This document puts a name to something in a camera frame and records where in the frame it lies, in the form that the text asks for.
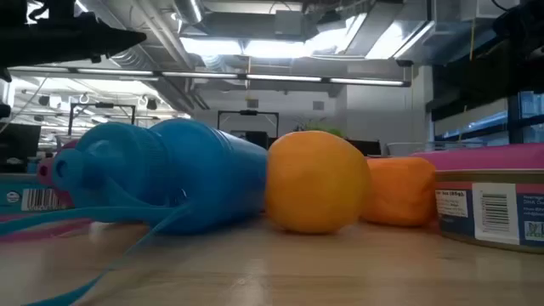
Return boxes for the gold-lid blue label can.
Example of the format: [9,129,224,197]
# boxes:
[433,168,544,255]

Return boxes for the pink plastic water bottle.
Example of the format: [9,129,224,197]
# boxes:
[410,143,544,172]

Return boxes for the blue plastic water bottle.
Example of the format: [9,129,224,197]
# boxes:
[0,117,269,306]

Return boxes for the orange toy fruit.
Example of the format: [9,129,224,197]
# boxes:
[360,156,438,227]

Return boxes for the silver-lid yellowfin tuna can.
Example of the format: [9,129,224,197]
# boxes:
[0,173,74,213]

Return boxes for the long white light bar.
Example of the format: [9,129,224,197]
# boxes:
[8,65,412,88]

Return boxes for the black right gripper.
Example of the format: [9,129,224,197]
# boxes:
[492,0,544,60]

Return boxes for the black computer monitor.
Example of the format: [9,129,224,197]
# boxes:
[0,122,43,163]
[346,139,383,157]

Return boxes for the black gantry frame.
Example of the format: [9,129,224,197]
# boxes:
[217,109,281,138]
[67,101,137,137]

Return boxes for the ceiling light panel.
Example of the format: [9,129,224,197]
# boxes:
[178,36,309,60]

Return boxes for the yellow-orange toy fruit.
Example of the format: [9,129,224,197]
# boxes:
[265,130,371,235]

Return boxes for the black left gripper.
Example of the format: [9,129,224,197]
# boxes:
[0,12,148,71]

